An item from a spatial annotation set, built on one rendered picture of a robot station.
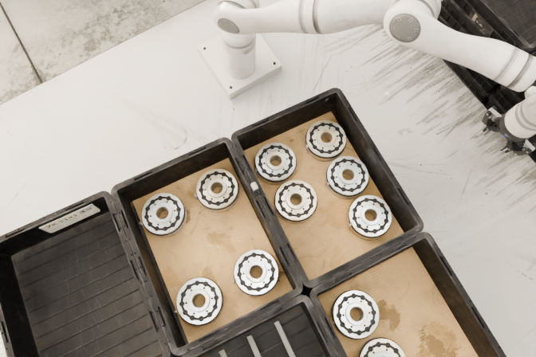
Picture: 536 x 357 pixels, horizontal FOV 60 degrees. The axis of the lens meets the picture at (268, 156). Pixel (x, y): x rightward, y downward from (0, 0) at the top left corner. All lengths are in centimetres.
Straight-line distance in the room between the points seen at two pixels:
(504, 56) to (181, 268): 81
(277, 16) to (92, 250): 70
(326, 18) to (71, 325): 88
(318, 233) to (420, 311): 29
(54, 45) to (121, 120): 120
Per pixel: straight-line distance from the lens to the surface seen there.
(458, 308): 114
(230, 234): 113
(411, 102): 145
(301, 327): 111
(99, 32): 254
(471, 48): 95
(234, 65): 132
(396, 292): 114
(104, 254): 119
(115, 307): 116
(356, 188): 114
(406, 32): 94
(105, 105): 147
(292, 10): 103
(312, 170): 117
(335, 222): 114
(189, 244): 114
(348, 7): 101
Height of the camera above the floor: 193
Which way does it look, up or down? 69 degrees down
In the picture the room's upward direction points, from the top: 1 degrees counter-clockwise
